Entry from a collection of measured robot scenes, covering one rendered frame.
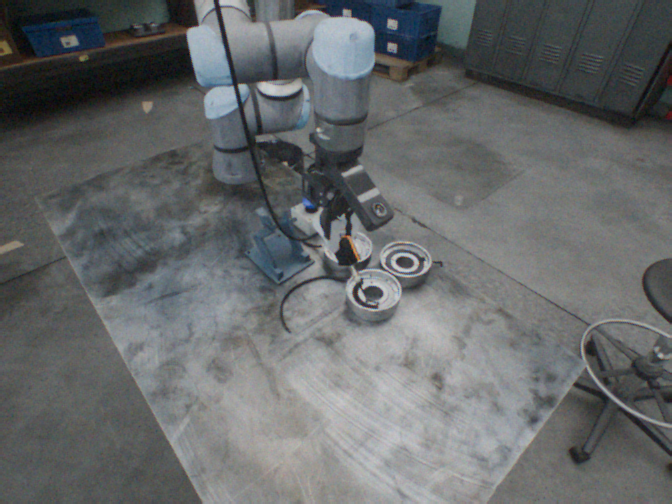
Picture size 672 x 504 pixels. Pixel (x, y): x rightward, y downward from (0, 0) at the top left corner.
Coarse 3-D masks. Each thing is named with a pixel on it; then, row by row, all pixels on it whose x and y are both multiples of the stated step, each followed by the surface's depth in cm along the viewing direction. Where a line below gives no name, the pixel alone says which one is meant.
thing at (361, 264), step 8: (344, 232) 87; (360, 240) 86; (368, 240) 85; (360, 248) 84; (368, 248) 85; (328, 256) 81; (368, 256) 81; (328, 264) 83; (336, 264) 81; (360, 264) 81; (344, 272) 82
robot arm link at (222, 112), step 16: (208, 96) 97; (224, 96) 96; (256, 96) 99; (208, 112) 98; (224, 112) 96; (256, 112) 99; (224, 128) 99; (240, 128) 100; (256, 128) 101; (224, 144) 102; (240, 144) 103
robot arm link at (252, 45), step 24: (240, 0) 55; (216, 24) 51; (240, 24) 52; (264, 24) 52; (192, 48) 50; (216, 48) 50; (240, 48) 51; (264, 48) 52; (216, 72) 52; (240, 72) 53; (264, 72) 54
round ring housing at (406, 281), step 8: (384, 248) 83; (392, 248) 84; (400, 248) 84; (416, 248) 84; (384, 256) 83; (400, 256) 83; (408, 256) 83; (424, 256) 83; (392, 264) 81; (400, 264) 85; (408, 264) 84; (416, 264) 81; (392, 272) 78; (424, 272) 78; (400, 280) 78; (408, 280) 78; (416, 280) 78
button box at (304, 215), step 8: (296, 208) 92; (304, 208) 92; (320, 208) 92; (296, 216) 92; (304, 216) 90; (312, 216) 90; (296, 224) 94; (304, 224) 91; (312, 224) 90; (304, 232) 93; (312, 232) 91
